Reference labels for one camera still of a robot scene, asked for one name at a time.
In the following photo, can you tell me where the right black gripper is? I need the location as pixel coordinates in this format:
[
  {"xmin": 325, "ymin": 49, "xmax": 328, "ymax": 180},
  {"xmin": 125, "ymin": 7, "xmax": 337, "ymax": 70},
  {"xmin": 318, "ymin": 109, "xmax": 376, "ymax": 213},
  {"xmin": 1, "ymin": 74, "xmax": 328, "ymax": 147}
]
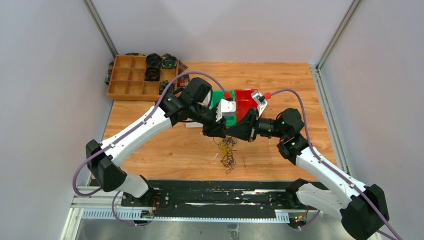
[{"xmin": 223, "ymin": 107, "xmax": 287, "ymax": 143}]

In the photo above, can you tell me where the coloured wire bundle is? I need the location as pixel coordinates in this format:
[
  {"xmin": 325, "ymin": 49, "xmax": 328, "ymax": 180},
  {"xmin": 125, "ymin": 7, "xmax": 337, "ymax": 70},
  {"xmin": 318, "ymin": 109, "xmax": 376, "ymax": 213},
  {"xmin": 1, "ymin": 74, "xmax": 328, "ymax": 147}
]
[{"xmin": 212, "ymin": 136, "xmax": 239, "ymax": 175}]

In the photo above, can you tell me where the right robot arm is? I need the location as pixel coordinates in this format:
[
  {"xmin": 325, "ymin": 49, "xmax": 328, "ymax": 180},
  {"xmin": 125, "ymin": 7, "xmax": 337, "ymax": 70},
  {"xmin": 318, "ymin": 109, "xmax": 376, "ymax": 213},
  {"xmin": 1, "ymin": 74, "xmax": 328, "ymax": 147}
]
[{"xmin": 225, "ymin": 108, "xmax": 390, "ymax": 240}]

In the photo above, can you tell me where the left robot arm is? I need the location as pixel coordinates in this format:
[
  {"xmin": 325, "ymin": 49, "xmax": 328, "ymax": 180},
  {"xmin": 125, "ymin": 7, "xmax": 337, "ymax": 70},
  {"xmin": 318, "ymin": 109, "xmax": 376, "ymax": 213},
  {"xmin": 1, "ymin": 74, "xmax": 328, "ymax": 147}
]
[{"xmin": 84, "ymin": 77, "xmax": 236, "ymax": 207}]

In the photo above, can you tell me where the green plastic bin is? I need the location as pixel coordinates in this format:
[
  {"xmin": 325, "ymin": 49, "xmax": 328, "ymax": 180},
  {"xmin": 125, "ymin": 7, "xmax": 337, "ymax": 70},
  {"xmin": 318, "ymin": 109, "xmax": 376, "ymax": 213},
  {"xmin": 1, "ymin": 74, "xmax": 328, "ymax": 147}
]
[{"xmin": 209, "ymin": 90, "xmax": 237, "ymax": 127}]

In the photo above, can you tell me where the white plastic bin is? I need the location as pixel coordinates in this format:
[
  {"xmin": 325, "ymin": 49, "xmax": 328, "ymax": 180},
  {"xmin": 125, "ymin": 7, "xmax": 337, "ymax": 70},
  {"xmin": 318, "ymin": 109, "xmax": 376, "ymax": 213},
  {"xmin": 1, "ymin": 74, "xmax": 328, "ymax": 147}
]
[{"xmin": 184, "ymin": 90, "xmax": 213, "ymax": 128}]

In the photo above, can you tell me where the red plastic bin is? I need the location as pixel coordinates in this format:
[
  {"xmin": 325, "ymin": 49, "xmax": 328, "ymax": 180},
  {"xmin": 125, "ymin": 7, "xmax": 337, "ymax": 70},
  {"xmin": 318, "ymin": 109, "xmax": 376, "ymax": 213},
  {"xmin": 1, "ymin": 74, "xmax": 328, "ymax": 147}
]
[{"xmin": 234, "ymin": 89, "xmax": 258, "ymax": 123}]

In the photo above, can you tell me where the plaid cloth under tray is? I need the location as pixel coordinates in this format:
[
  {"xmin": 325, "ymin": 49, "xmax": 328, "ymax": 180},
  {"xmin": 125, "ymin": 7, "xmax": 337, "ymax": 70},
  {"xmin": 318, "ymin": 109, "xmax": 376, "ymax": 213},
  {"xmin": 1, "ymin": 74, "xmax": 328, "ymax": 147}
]
[{"xmin": 104, "ymin": 52, "xmax": 190, "ymax": 88}]

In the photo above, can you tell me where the rolled green cloth bottom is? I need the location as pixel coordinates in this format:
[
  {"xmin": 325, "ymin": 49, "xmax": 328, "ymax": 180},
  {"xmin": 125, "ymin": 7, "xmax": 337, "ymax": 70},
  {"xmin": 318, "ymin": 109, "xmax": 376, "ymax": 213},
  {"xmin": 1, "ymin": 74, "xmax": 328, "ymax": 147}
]
[{"xmin": 159, "ymin": 80, "xmax": 175, "ymax": 95}]

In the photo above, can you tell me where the rolled green cloth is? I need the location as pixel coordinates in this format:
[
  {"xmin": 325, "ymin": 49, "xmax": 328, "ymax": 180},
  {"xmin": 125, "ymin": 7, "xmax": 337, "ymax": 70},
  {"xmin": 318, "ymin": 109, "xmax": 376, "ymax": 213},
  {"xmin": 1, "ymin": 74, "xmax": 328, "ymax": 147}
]
[
  {"xmin": 162, "ymin": 55, "xmax": 178, "ymax": 70},
  {"xmin": 159, "ymin": 80, "xmax": 175, "ymax": 95}
]

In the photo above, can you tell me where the rolled green cloth top right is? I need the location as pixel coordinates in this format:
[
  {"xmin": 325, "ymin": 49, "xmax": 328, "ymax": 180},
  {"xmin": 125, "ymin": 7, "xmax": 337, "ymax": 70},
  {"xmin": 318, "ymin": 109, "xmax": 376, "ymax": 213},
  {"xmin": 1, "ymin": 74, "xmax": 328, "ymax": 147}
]
[{"xmin": 162, "ymin": 55, "xmax": 178, "ymax": 70}]

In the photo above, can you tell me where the rolled dark cloth middle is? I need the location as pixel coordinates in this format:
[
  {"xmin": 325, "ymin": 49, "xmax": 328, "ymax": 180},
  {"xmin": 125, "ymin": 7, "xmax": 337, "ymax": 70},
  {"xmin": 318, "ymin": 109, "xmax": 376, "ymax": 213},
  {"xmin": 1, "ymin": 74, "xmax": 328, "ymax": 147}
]
[{"xmin": 144, "ymin": 66, "xmax": 161, "ymax": 82}]

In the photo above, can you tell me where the rolled dark cloth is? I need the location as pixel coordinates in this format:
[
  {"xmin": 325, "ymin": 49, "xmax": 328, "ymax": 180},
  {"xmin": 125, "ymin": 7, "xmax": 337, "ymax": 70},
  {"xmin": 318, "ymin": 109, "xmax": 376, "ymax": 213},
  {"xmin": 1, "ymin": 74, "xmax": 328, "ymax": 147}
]
[
  {"xmin": 145, "ymin": 53, "xmax": 163, "ymax": 68},
  {"xmin": 144, "ymin": 66, "xmax": 161, "ymax": 82}
]

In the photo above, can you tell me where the rolled dark cloth top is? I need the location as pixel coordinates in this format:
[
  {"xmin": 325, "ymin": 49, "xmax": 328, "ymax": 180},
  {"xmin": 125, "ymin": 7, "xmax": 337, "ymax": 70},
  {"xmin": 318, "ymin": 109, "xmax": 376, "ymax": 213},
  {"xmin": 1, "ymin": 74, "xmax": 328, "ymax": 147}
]
[{"xmin": 145, "ymin": 53, "xmax": 163, "ymax": 68}]

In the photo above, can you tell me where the wooden compartment tray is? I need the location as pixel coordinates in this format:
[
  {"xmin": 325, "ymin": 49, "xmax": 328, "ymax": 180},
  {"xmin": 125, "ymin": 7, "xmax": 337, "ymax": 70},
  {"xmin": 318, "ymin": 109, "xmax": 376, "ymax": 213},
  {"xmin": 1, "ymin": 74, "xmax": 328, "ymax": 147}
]
[{"xmin": 107, "ymin": 54, "xmax": 179, "ymax": 101}]

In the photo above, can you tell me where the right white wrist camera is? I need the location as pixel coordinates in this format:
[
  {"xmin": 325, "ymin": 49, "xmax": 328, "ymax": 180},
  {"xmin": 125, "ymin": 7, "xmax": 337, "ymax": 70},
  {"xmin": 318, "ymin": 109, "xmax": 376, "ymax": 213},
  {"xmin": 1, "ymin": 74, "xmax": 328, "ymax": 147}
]
[{"xmin": 251, "ymin": 90, "xmax": 268, "ymax": 116}]

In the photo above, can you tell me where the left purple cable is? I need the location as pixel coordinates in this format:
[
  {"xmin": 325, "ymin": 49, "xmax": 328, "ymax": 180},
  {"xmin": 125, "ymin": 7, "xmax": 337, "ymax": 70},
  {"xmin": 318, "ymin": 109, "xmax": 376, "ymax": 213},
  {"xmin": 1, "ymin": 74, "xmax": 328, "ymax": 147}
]
[{"xmin": 72, "ymin": 71, "xmax": 231, "ymax": 228}]

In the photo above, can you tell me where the purple cable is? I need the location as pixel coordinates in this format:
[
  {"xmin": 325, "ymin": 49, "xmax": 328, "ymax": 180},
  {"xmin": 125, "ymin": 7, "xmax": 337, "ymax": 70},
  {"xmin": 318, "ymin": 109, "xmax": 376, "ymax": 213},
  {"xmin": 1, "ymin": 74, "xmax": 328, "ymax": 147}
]
[
  {"xmin": 269, "ymin": 88, "xmax": 403, "ymax": 240},
  {"xmin": 72, "ymin": 71, "xmax": 231, "ymax": 228}
]

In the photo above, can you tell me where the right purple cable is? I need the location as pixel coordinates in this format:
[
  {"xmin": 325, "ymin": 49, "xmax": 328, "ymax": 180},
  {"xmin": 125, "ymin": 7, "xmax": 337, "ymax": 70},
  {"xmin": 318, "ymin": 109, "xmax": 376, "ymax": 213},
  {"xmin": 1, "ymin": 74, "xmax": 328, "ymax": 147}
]
[{"xmin": 269, "ymin": 88, "xmax": 403, "ymax": 240}]

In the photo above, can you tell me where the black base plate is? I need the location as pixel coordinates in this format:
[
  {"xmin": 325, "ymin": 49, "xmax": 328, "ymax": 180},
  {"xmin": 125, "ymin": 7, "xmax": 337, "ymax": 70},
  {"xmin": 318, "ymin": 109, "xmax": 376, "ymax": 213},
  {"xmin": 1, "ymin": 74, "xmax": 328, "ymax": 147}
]
[{"xmin": 120, "ymin": 179, "xmax": 313, "ymax": 219}]

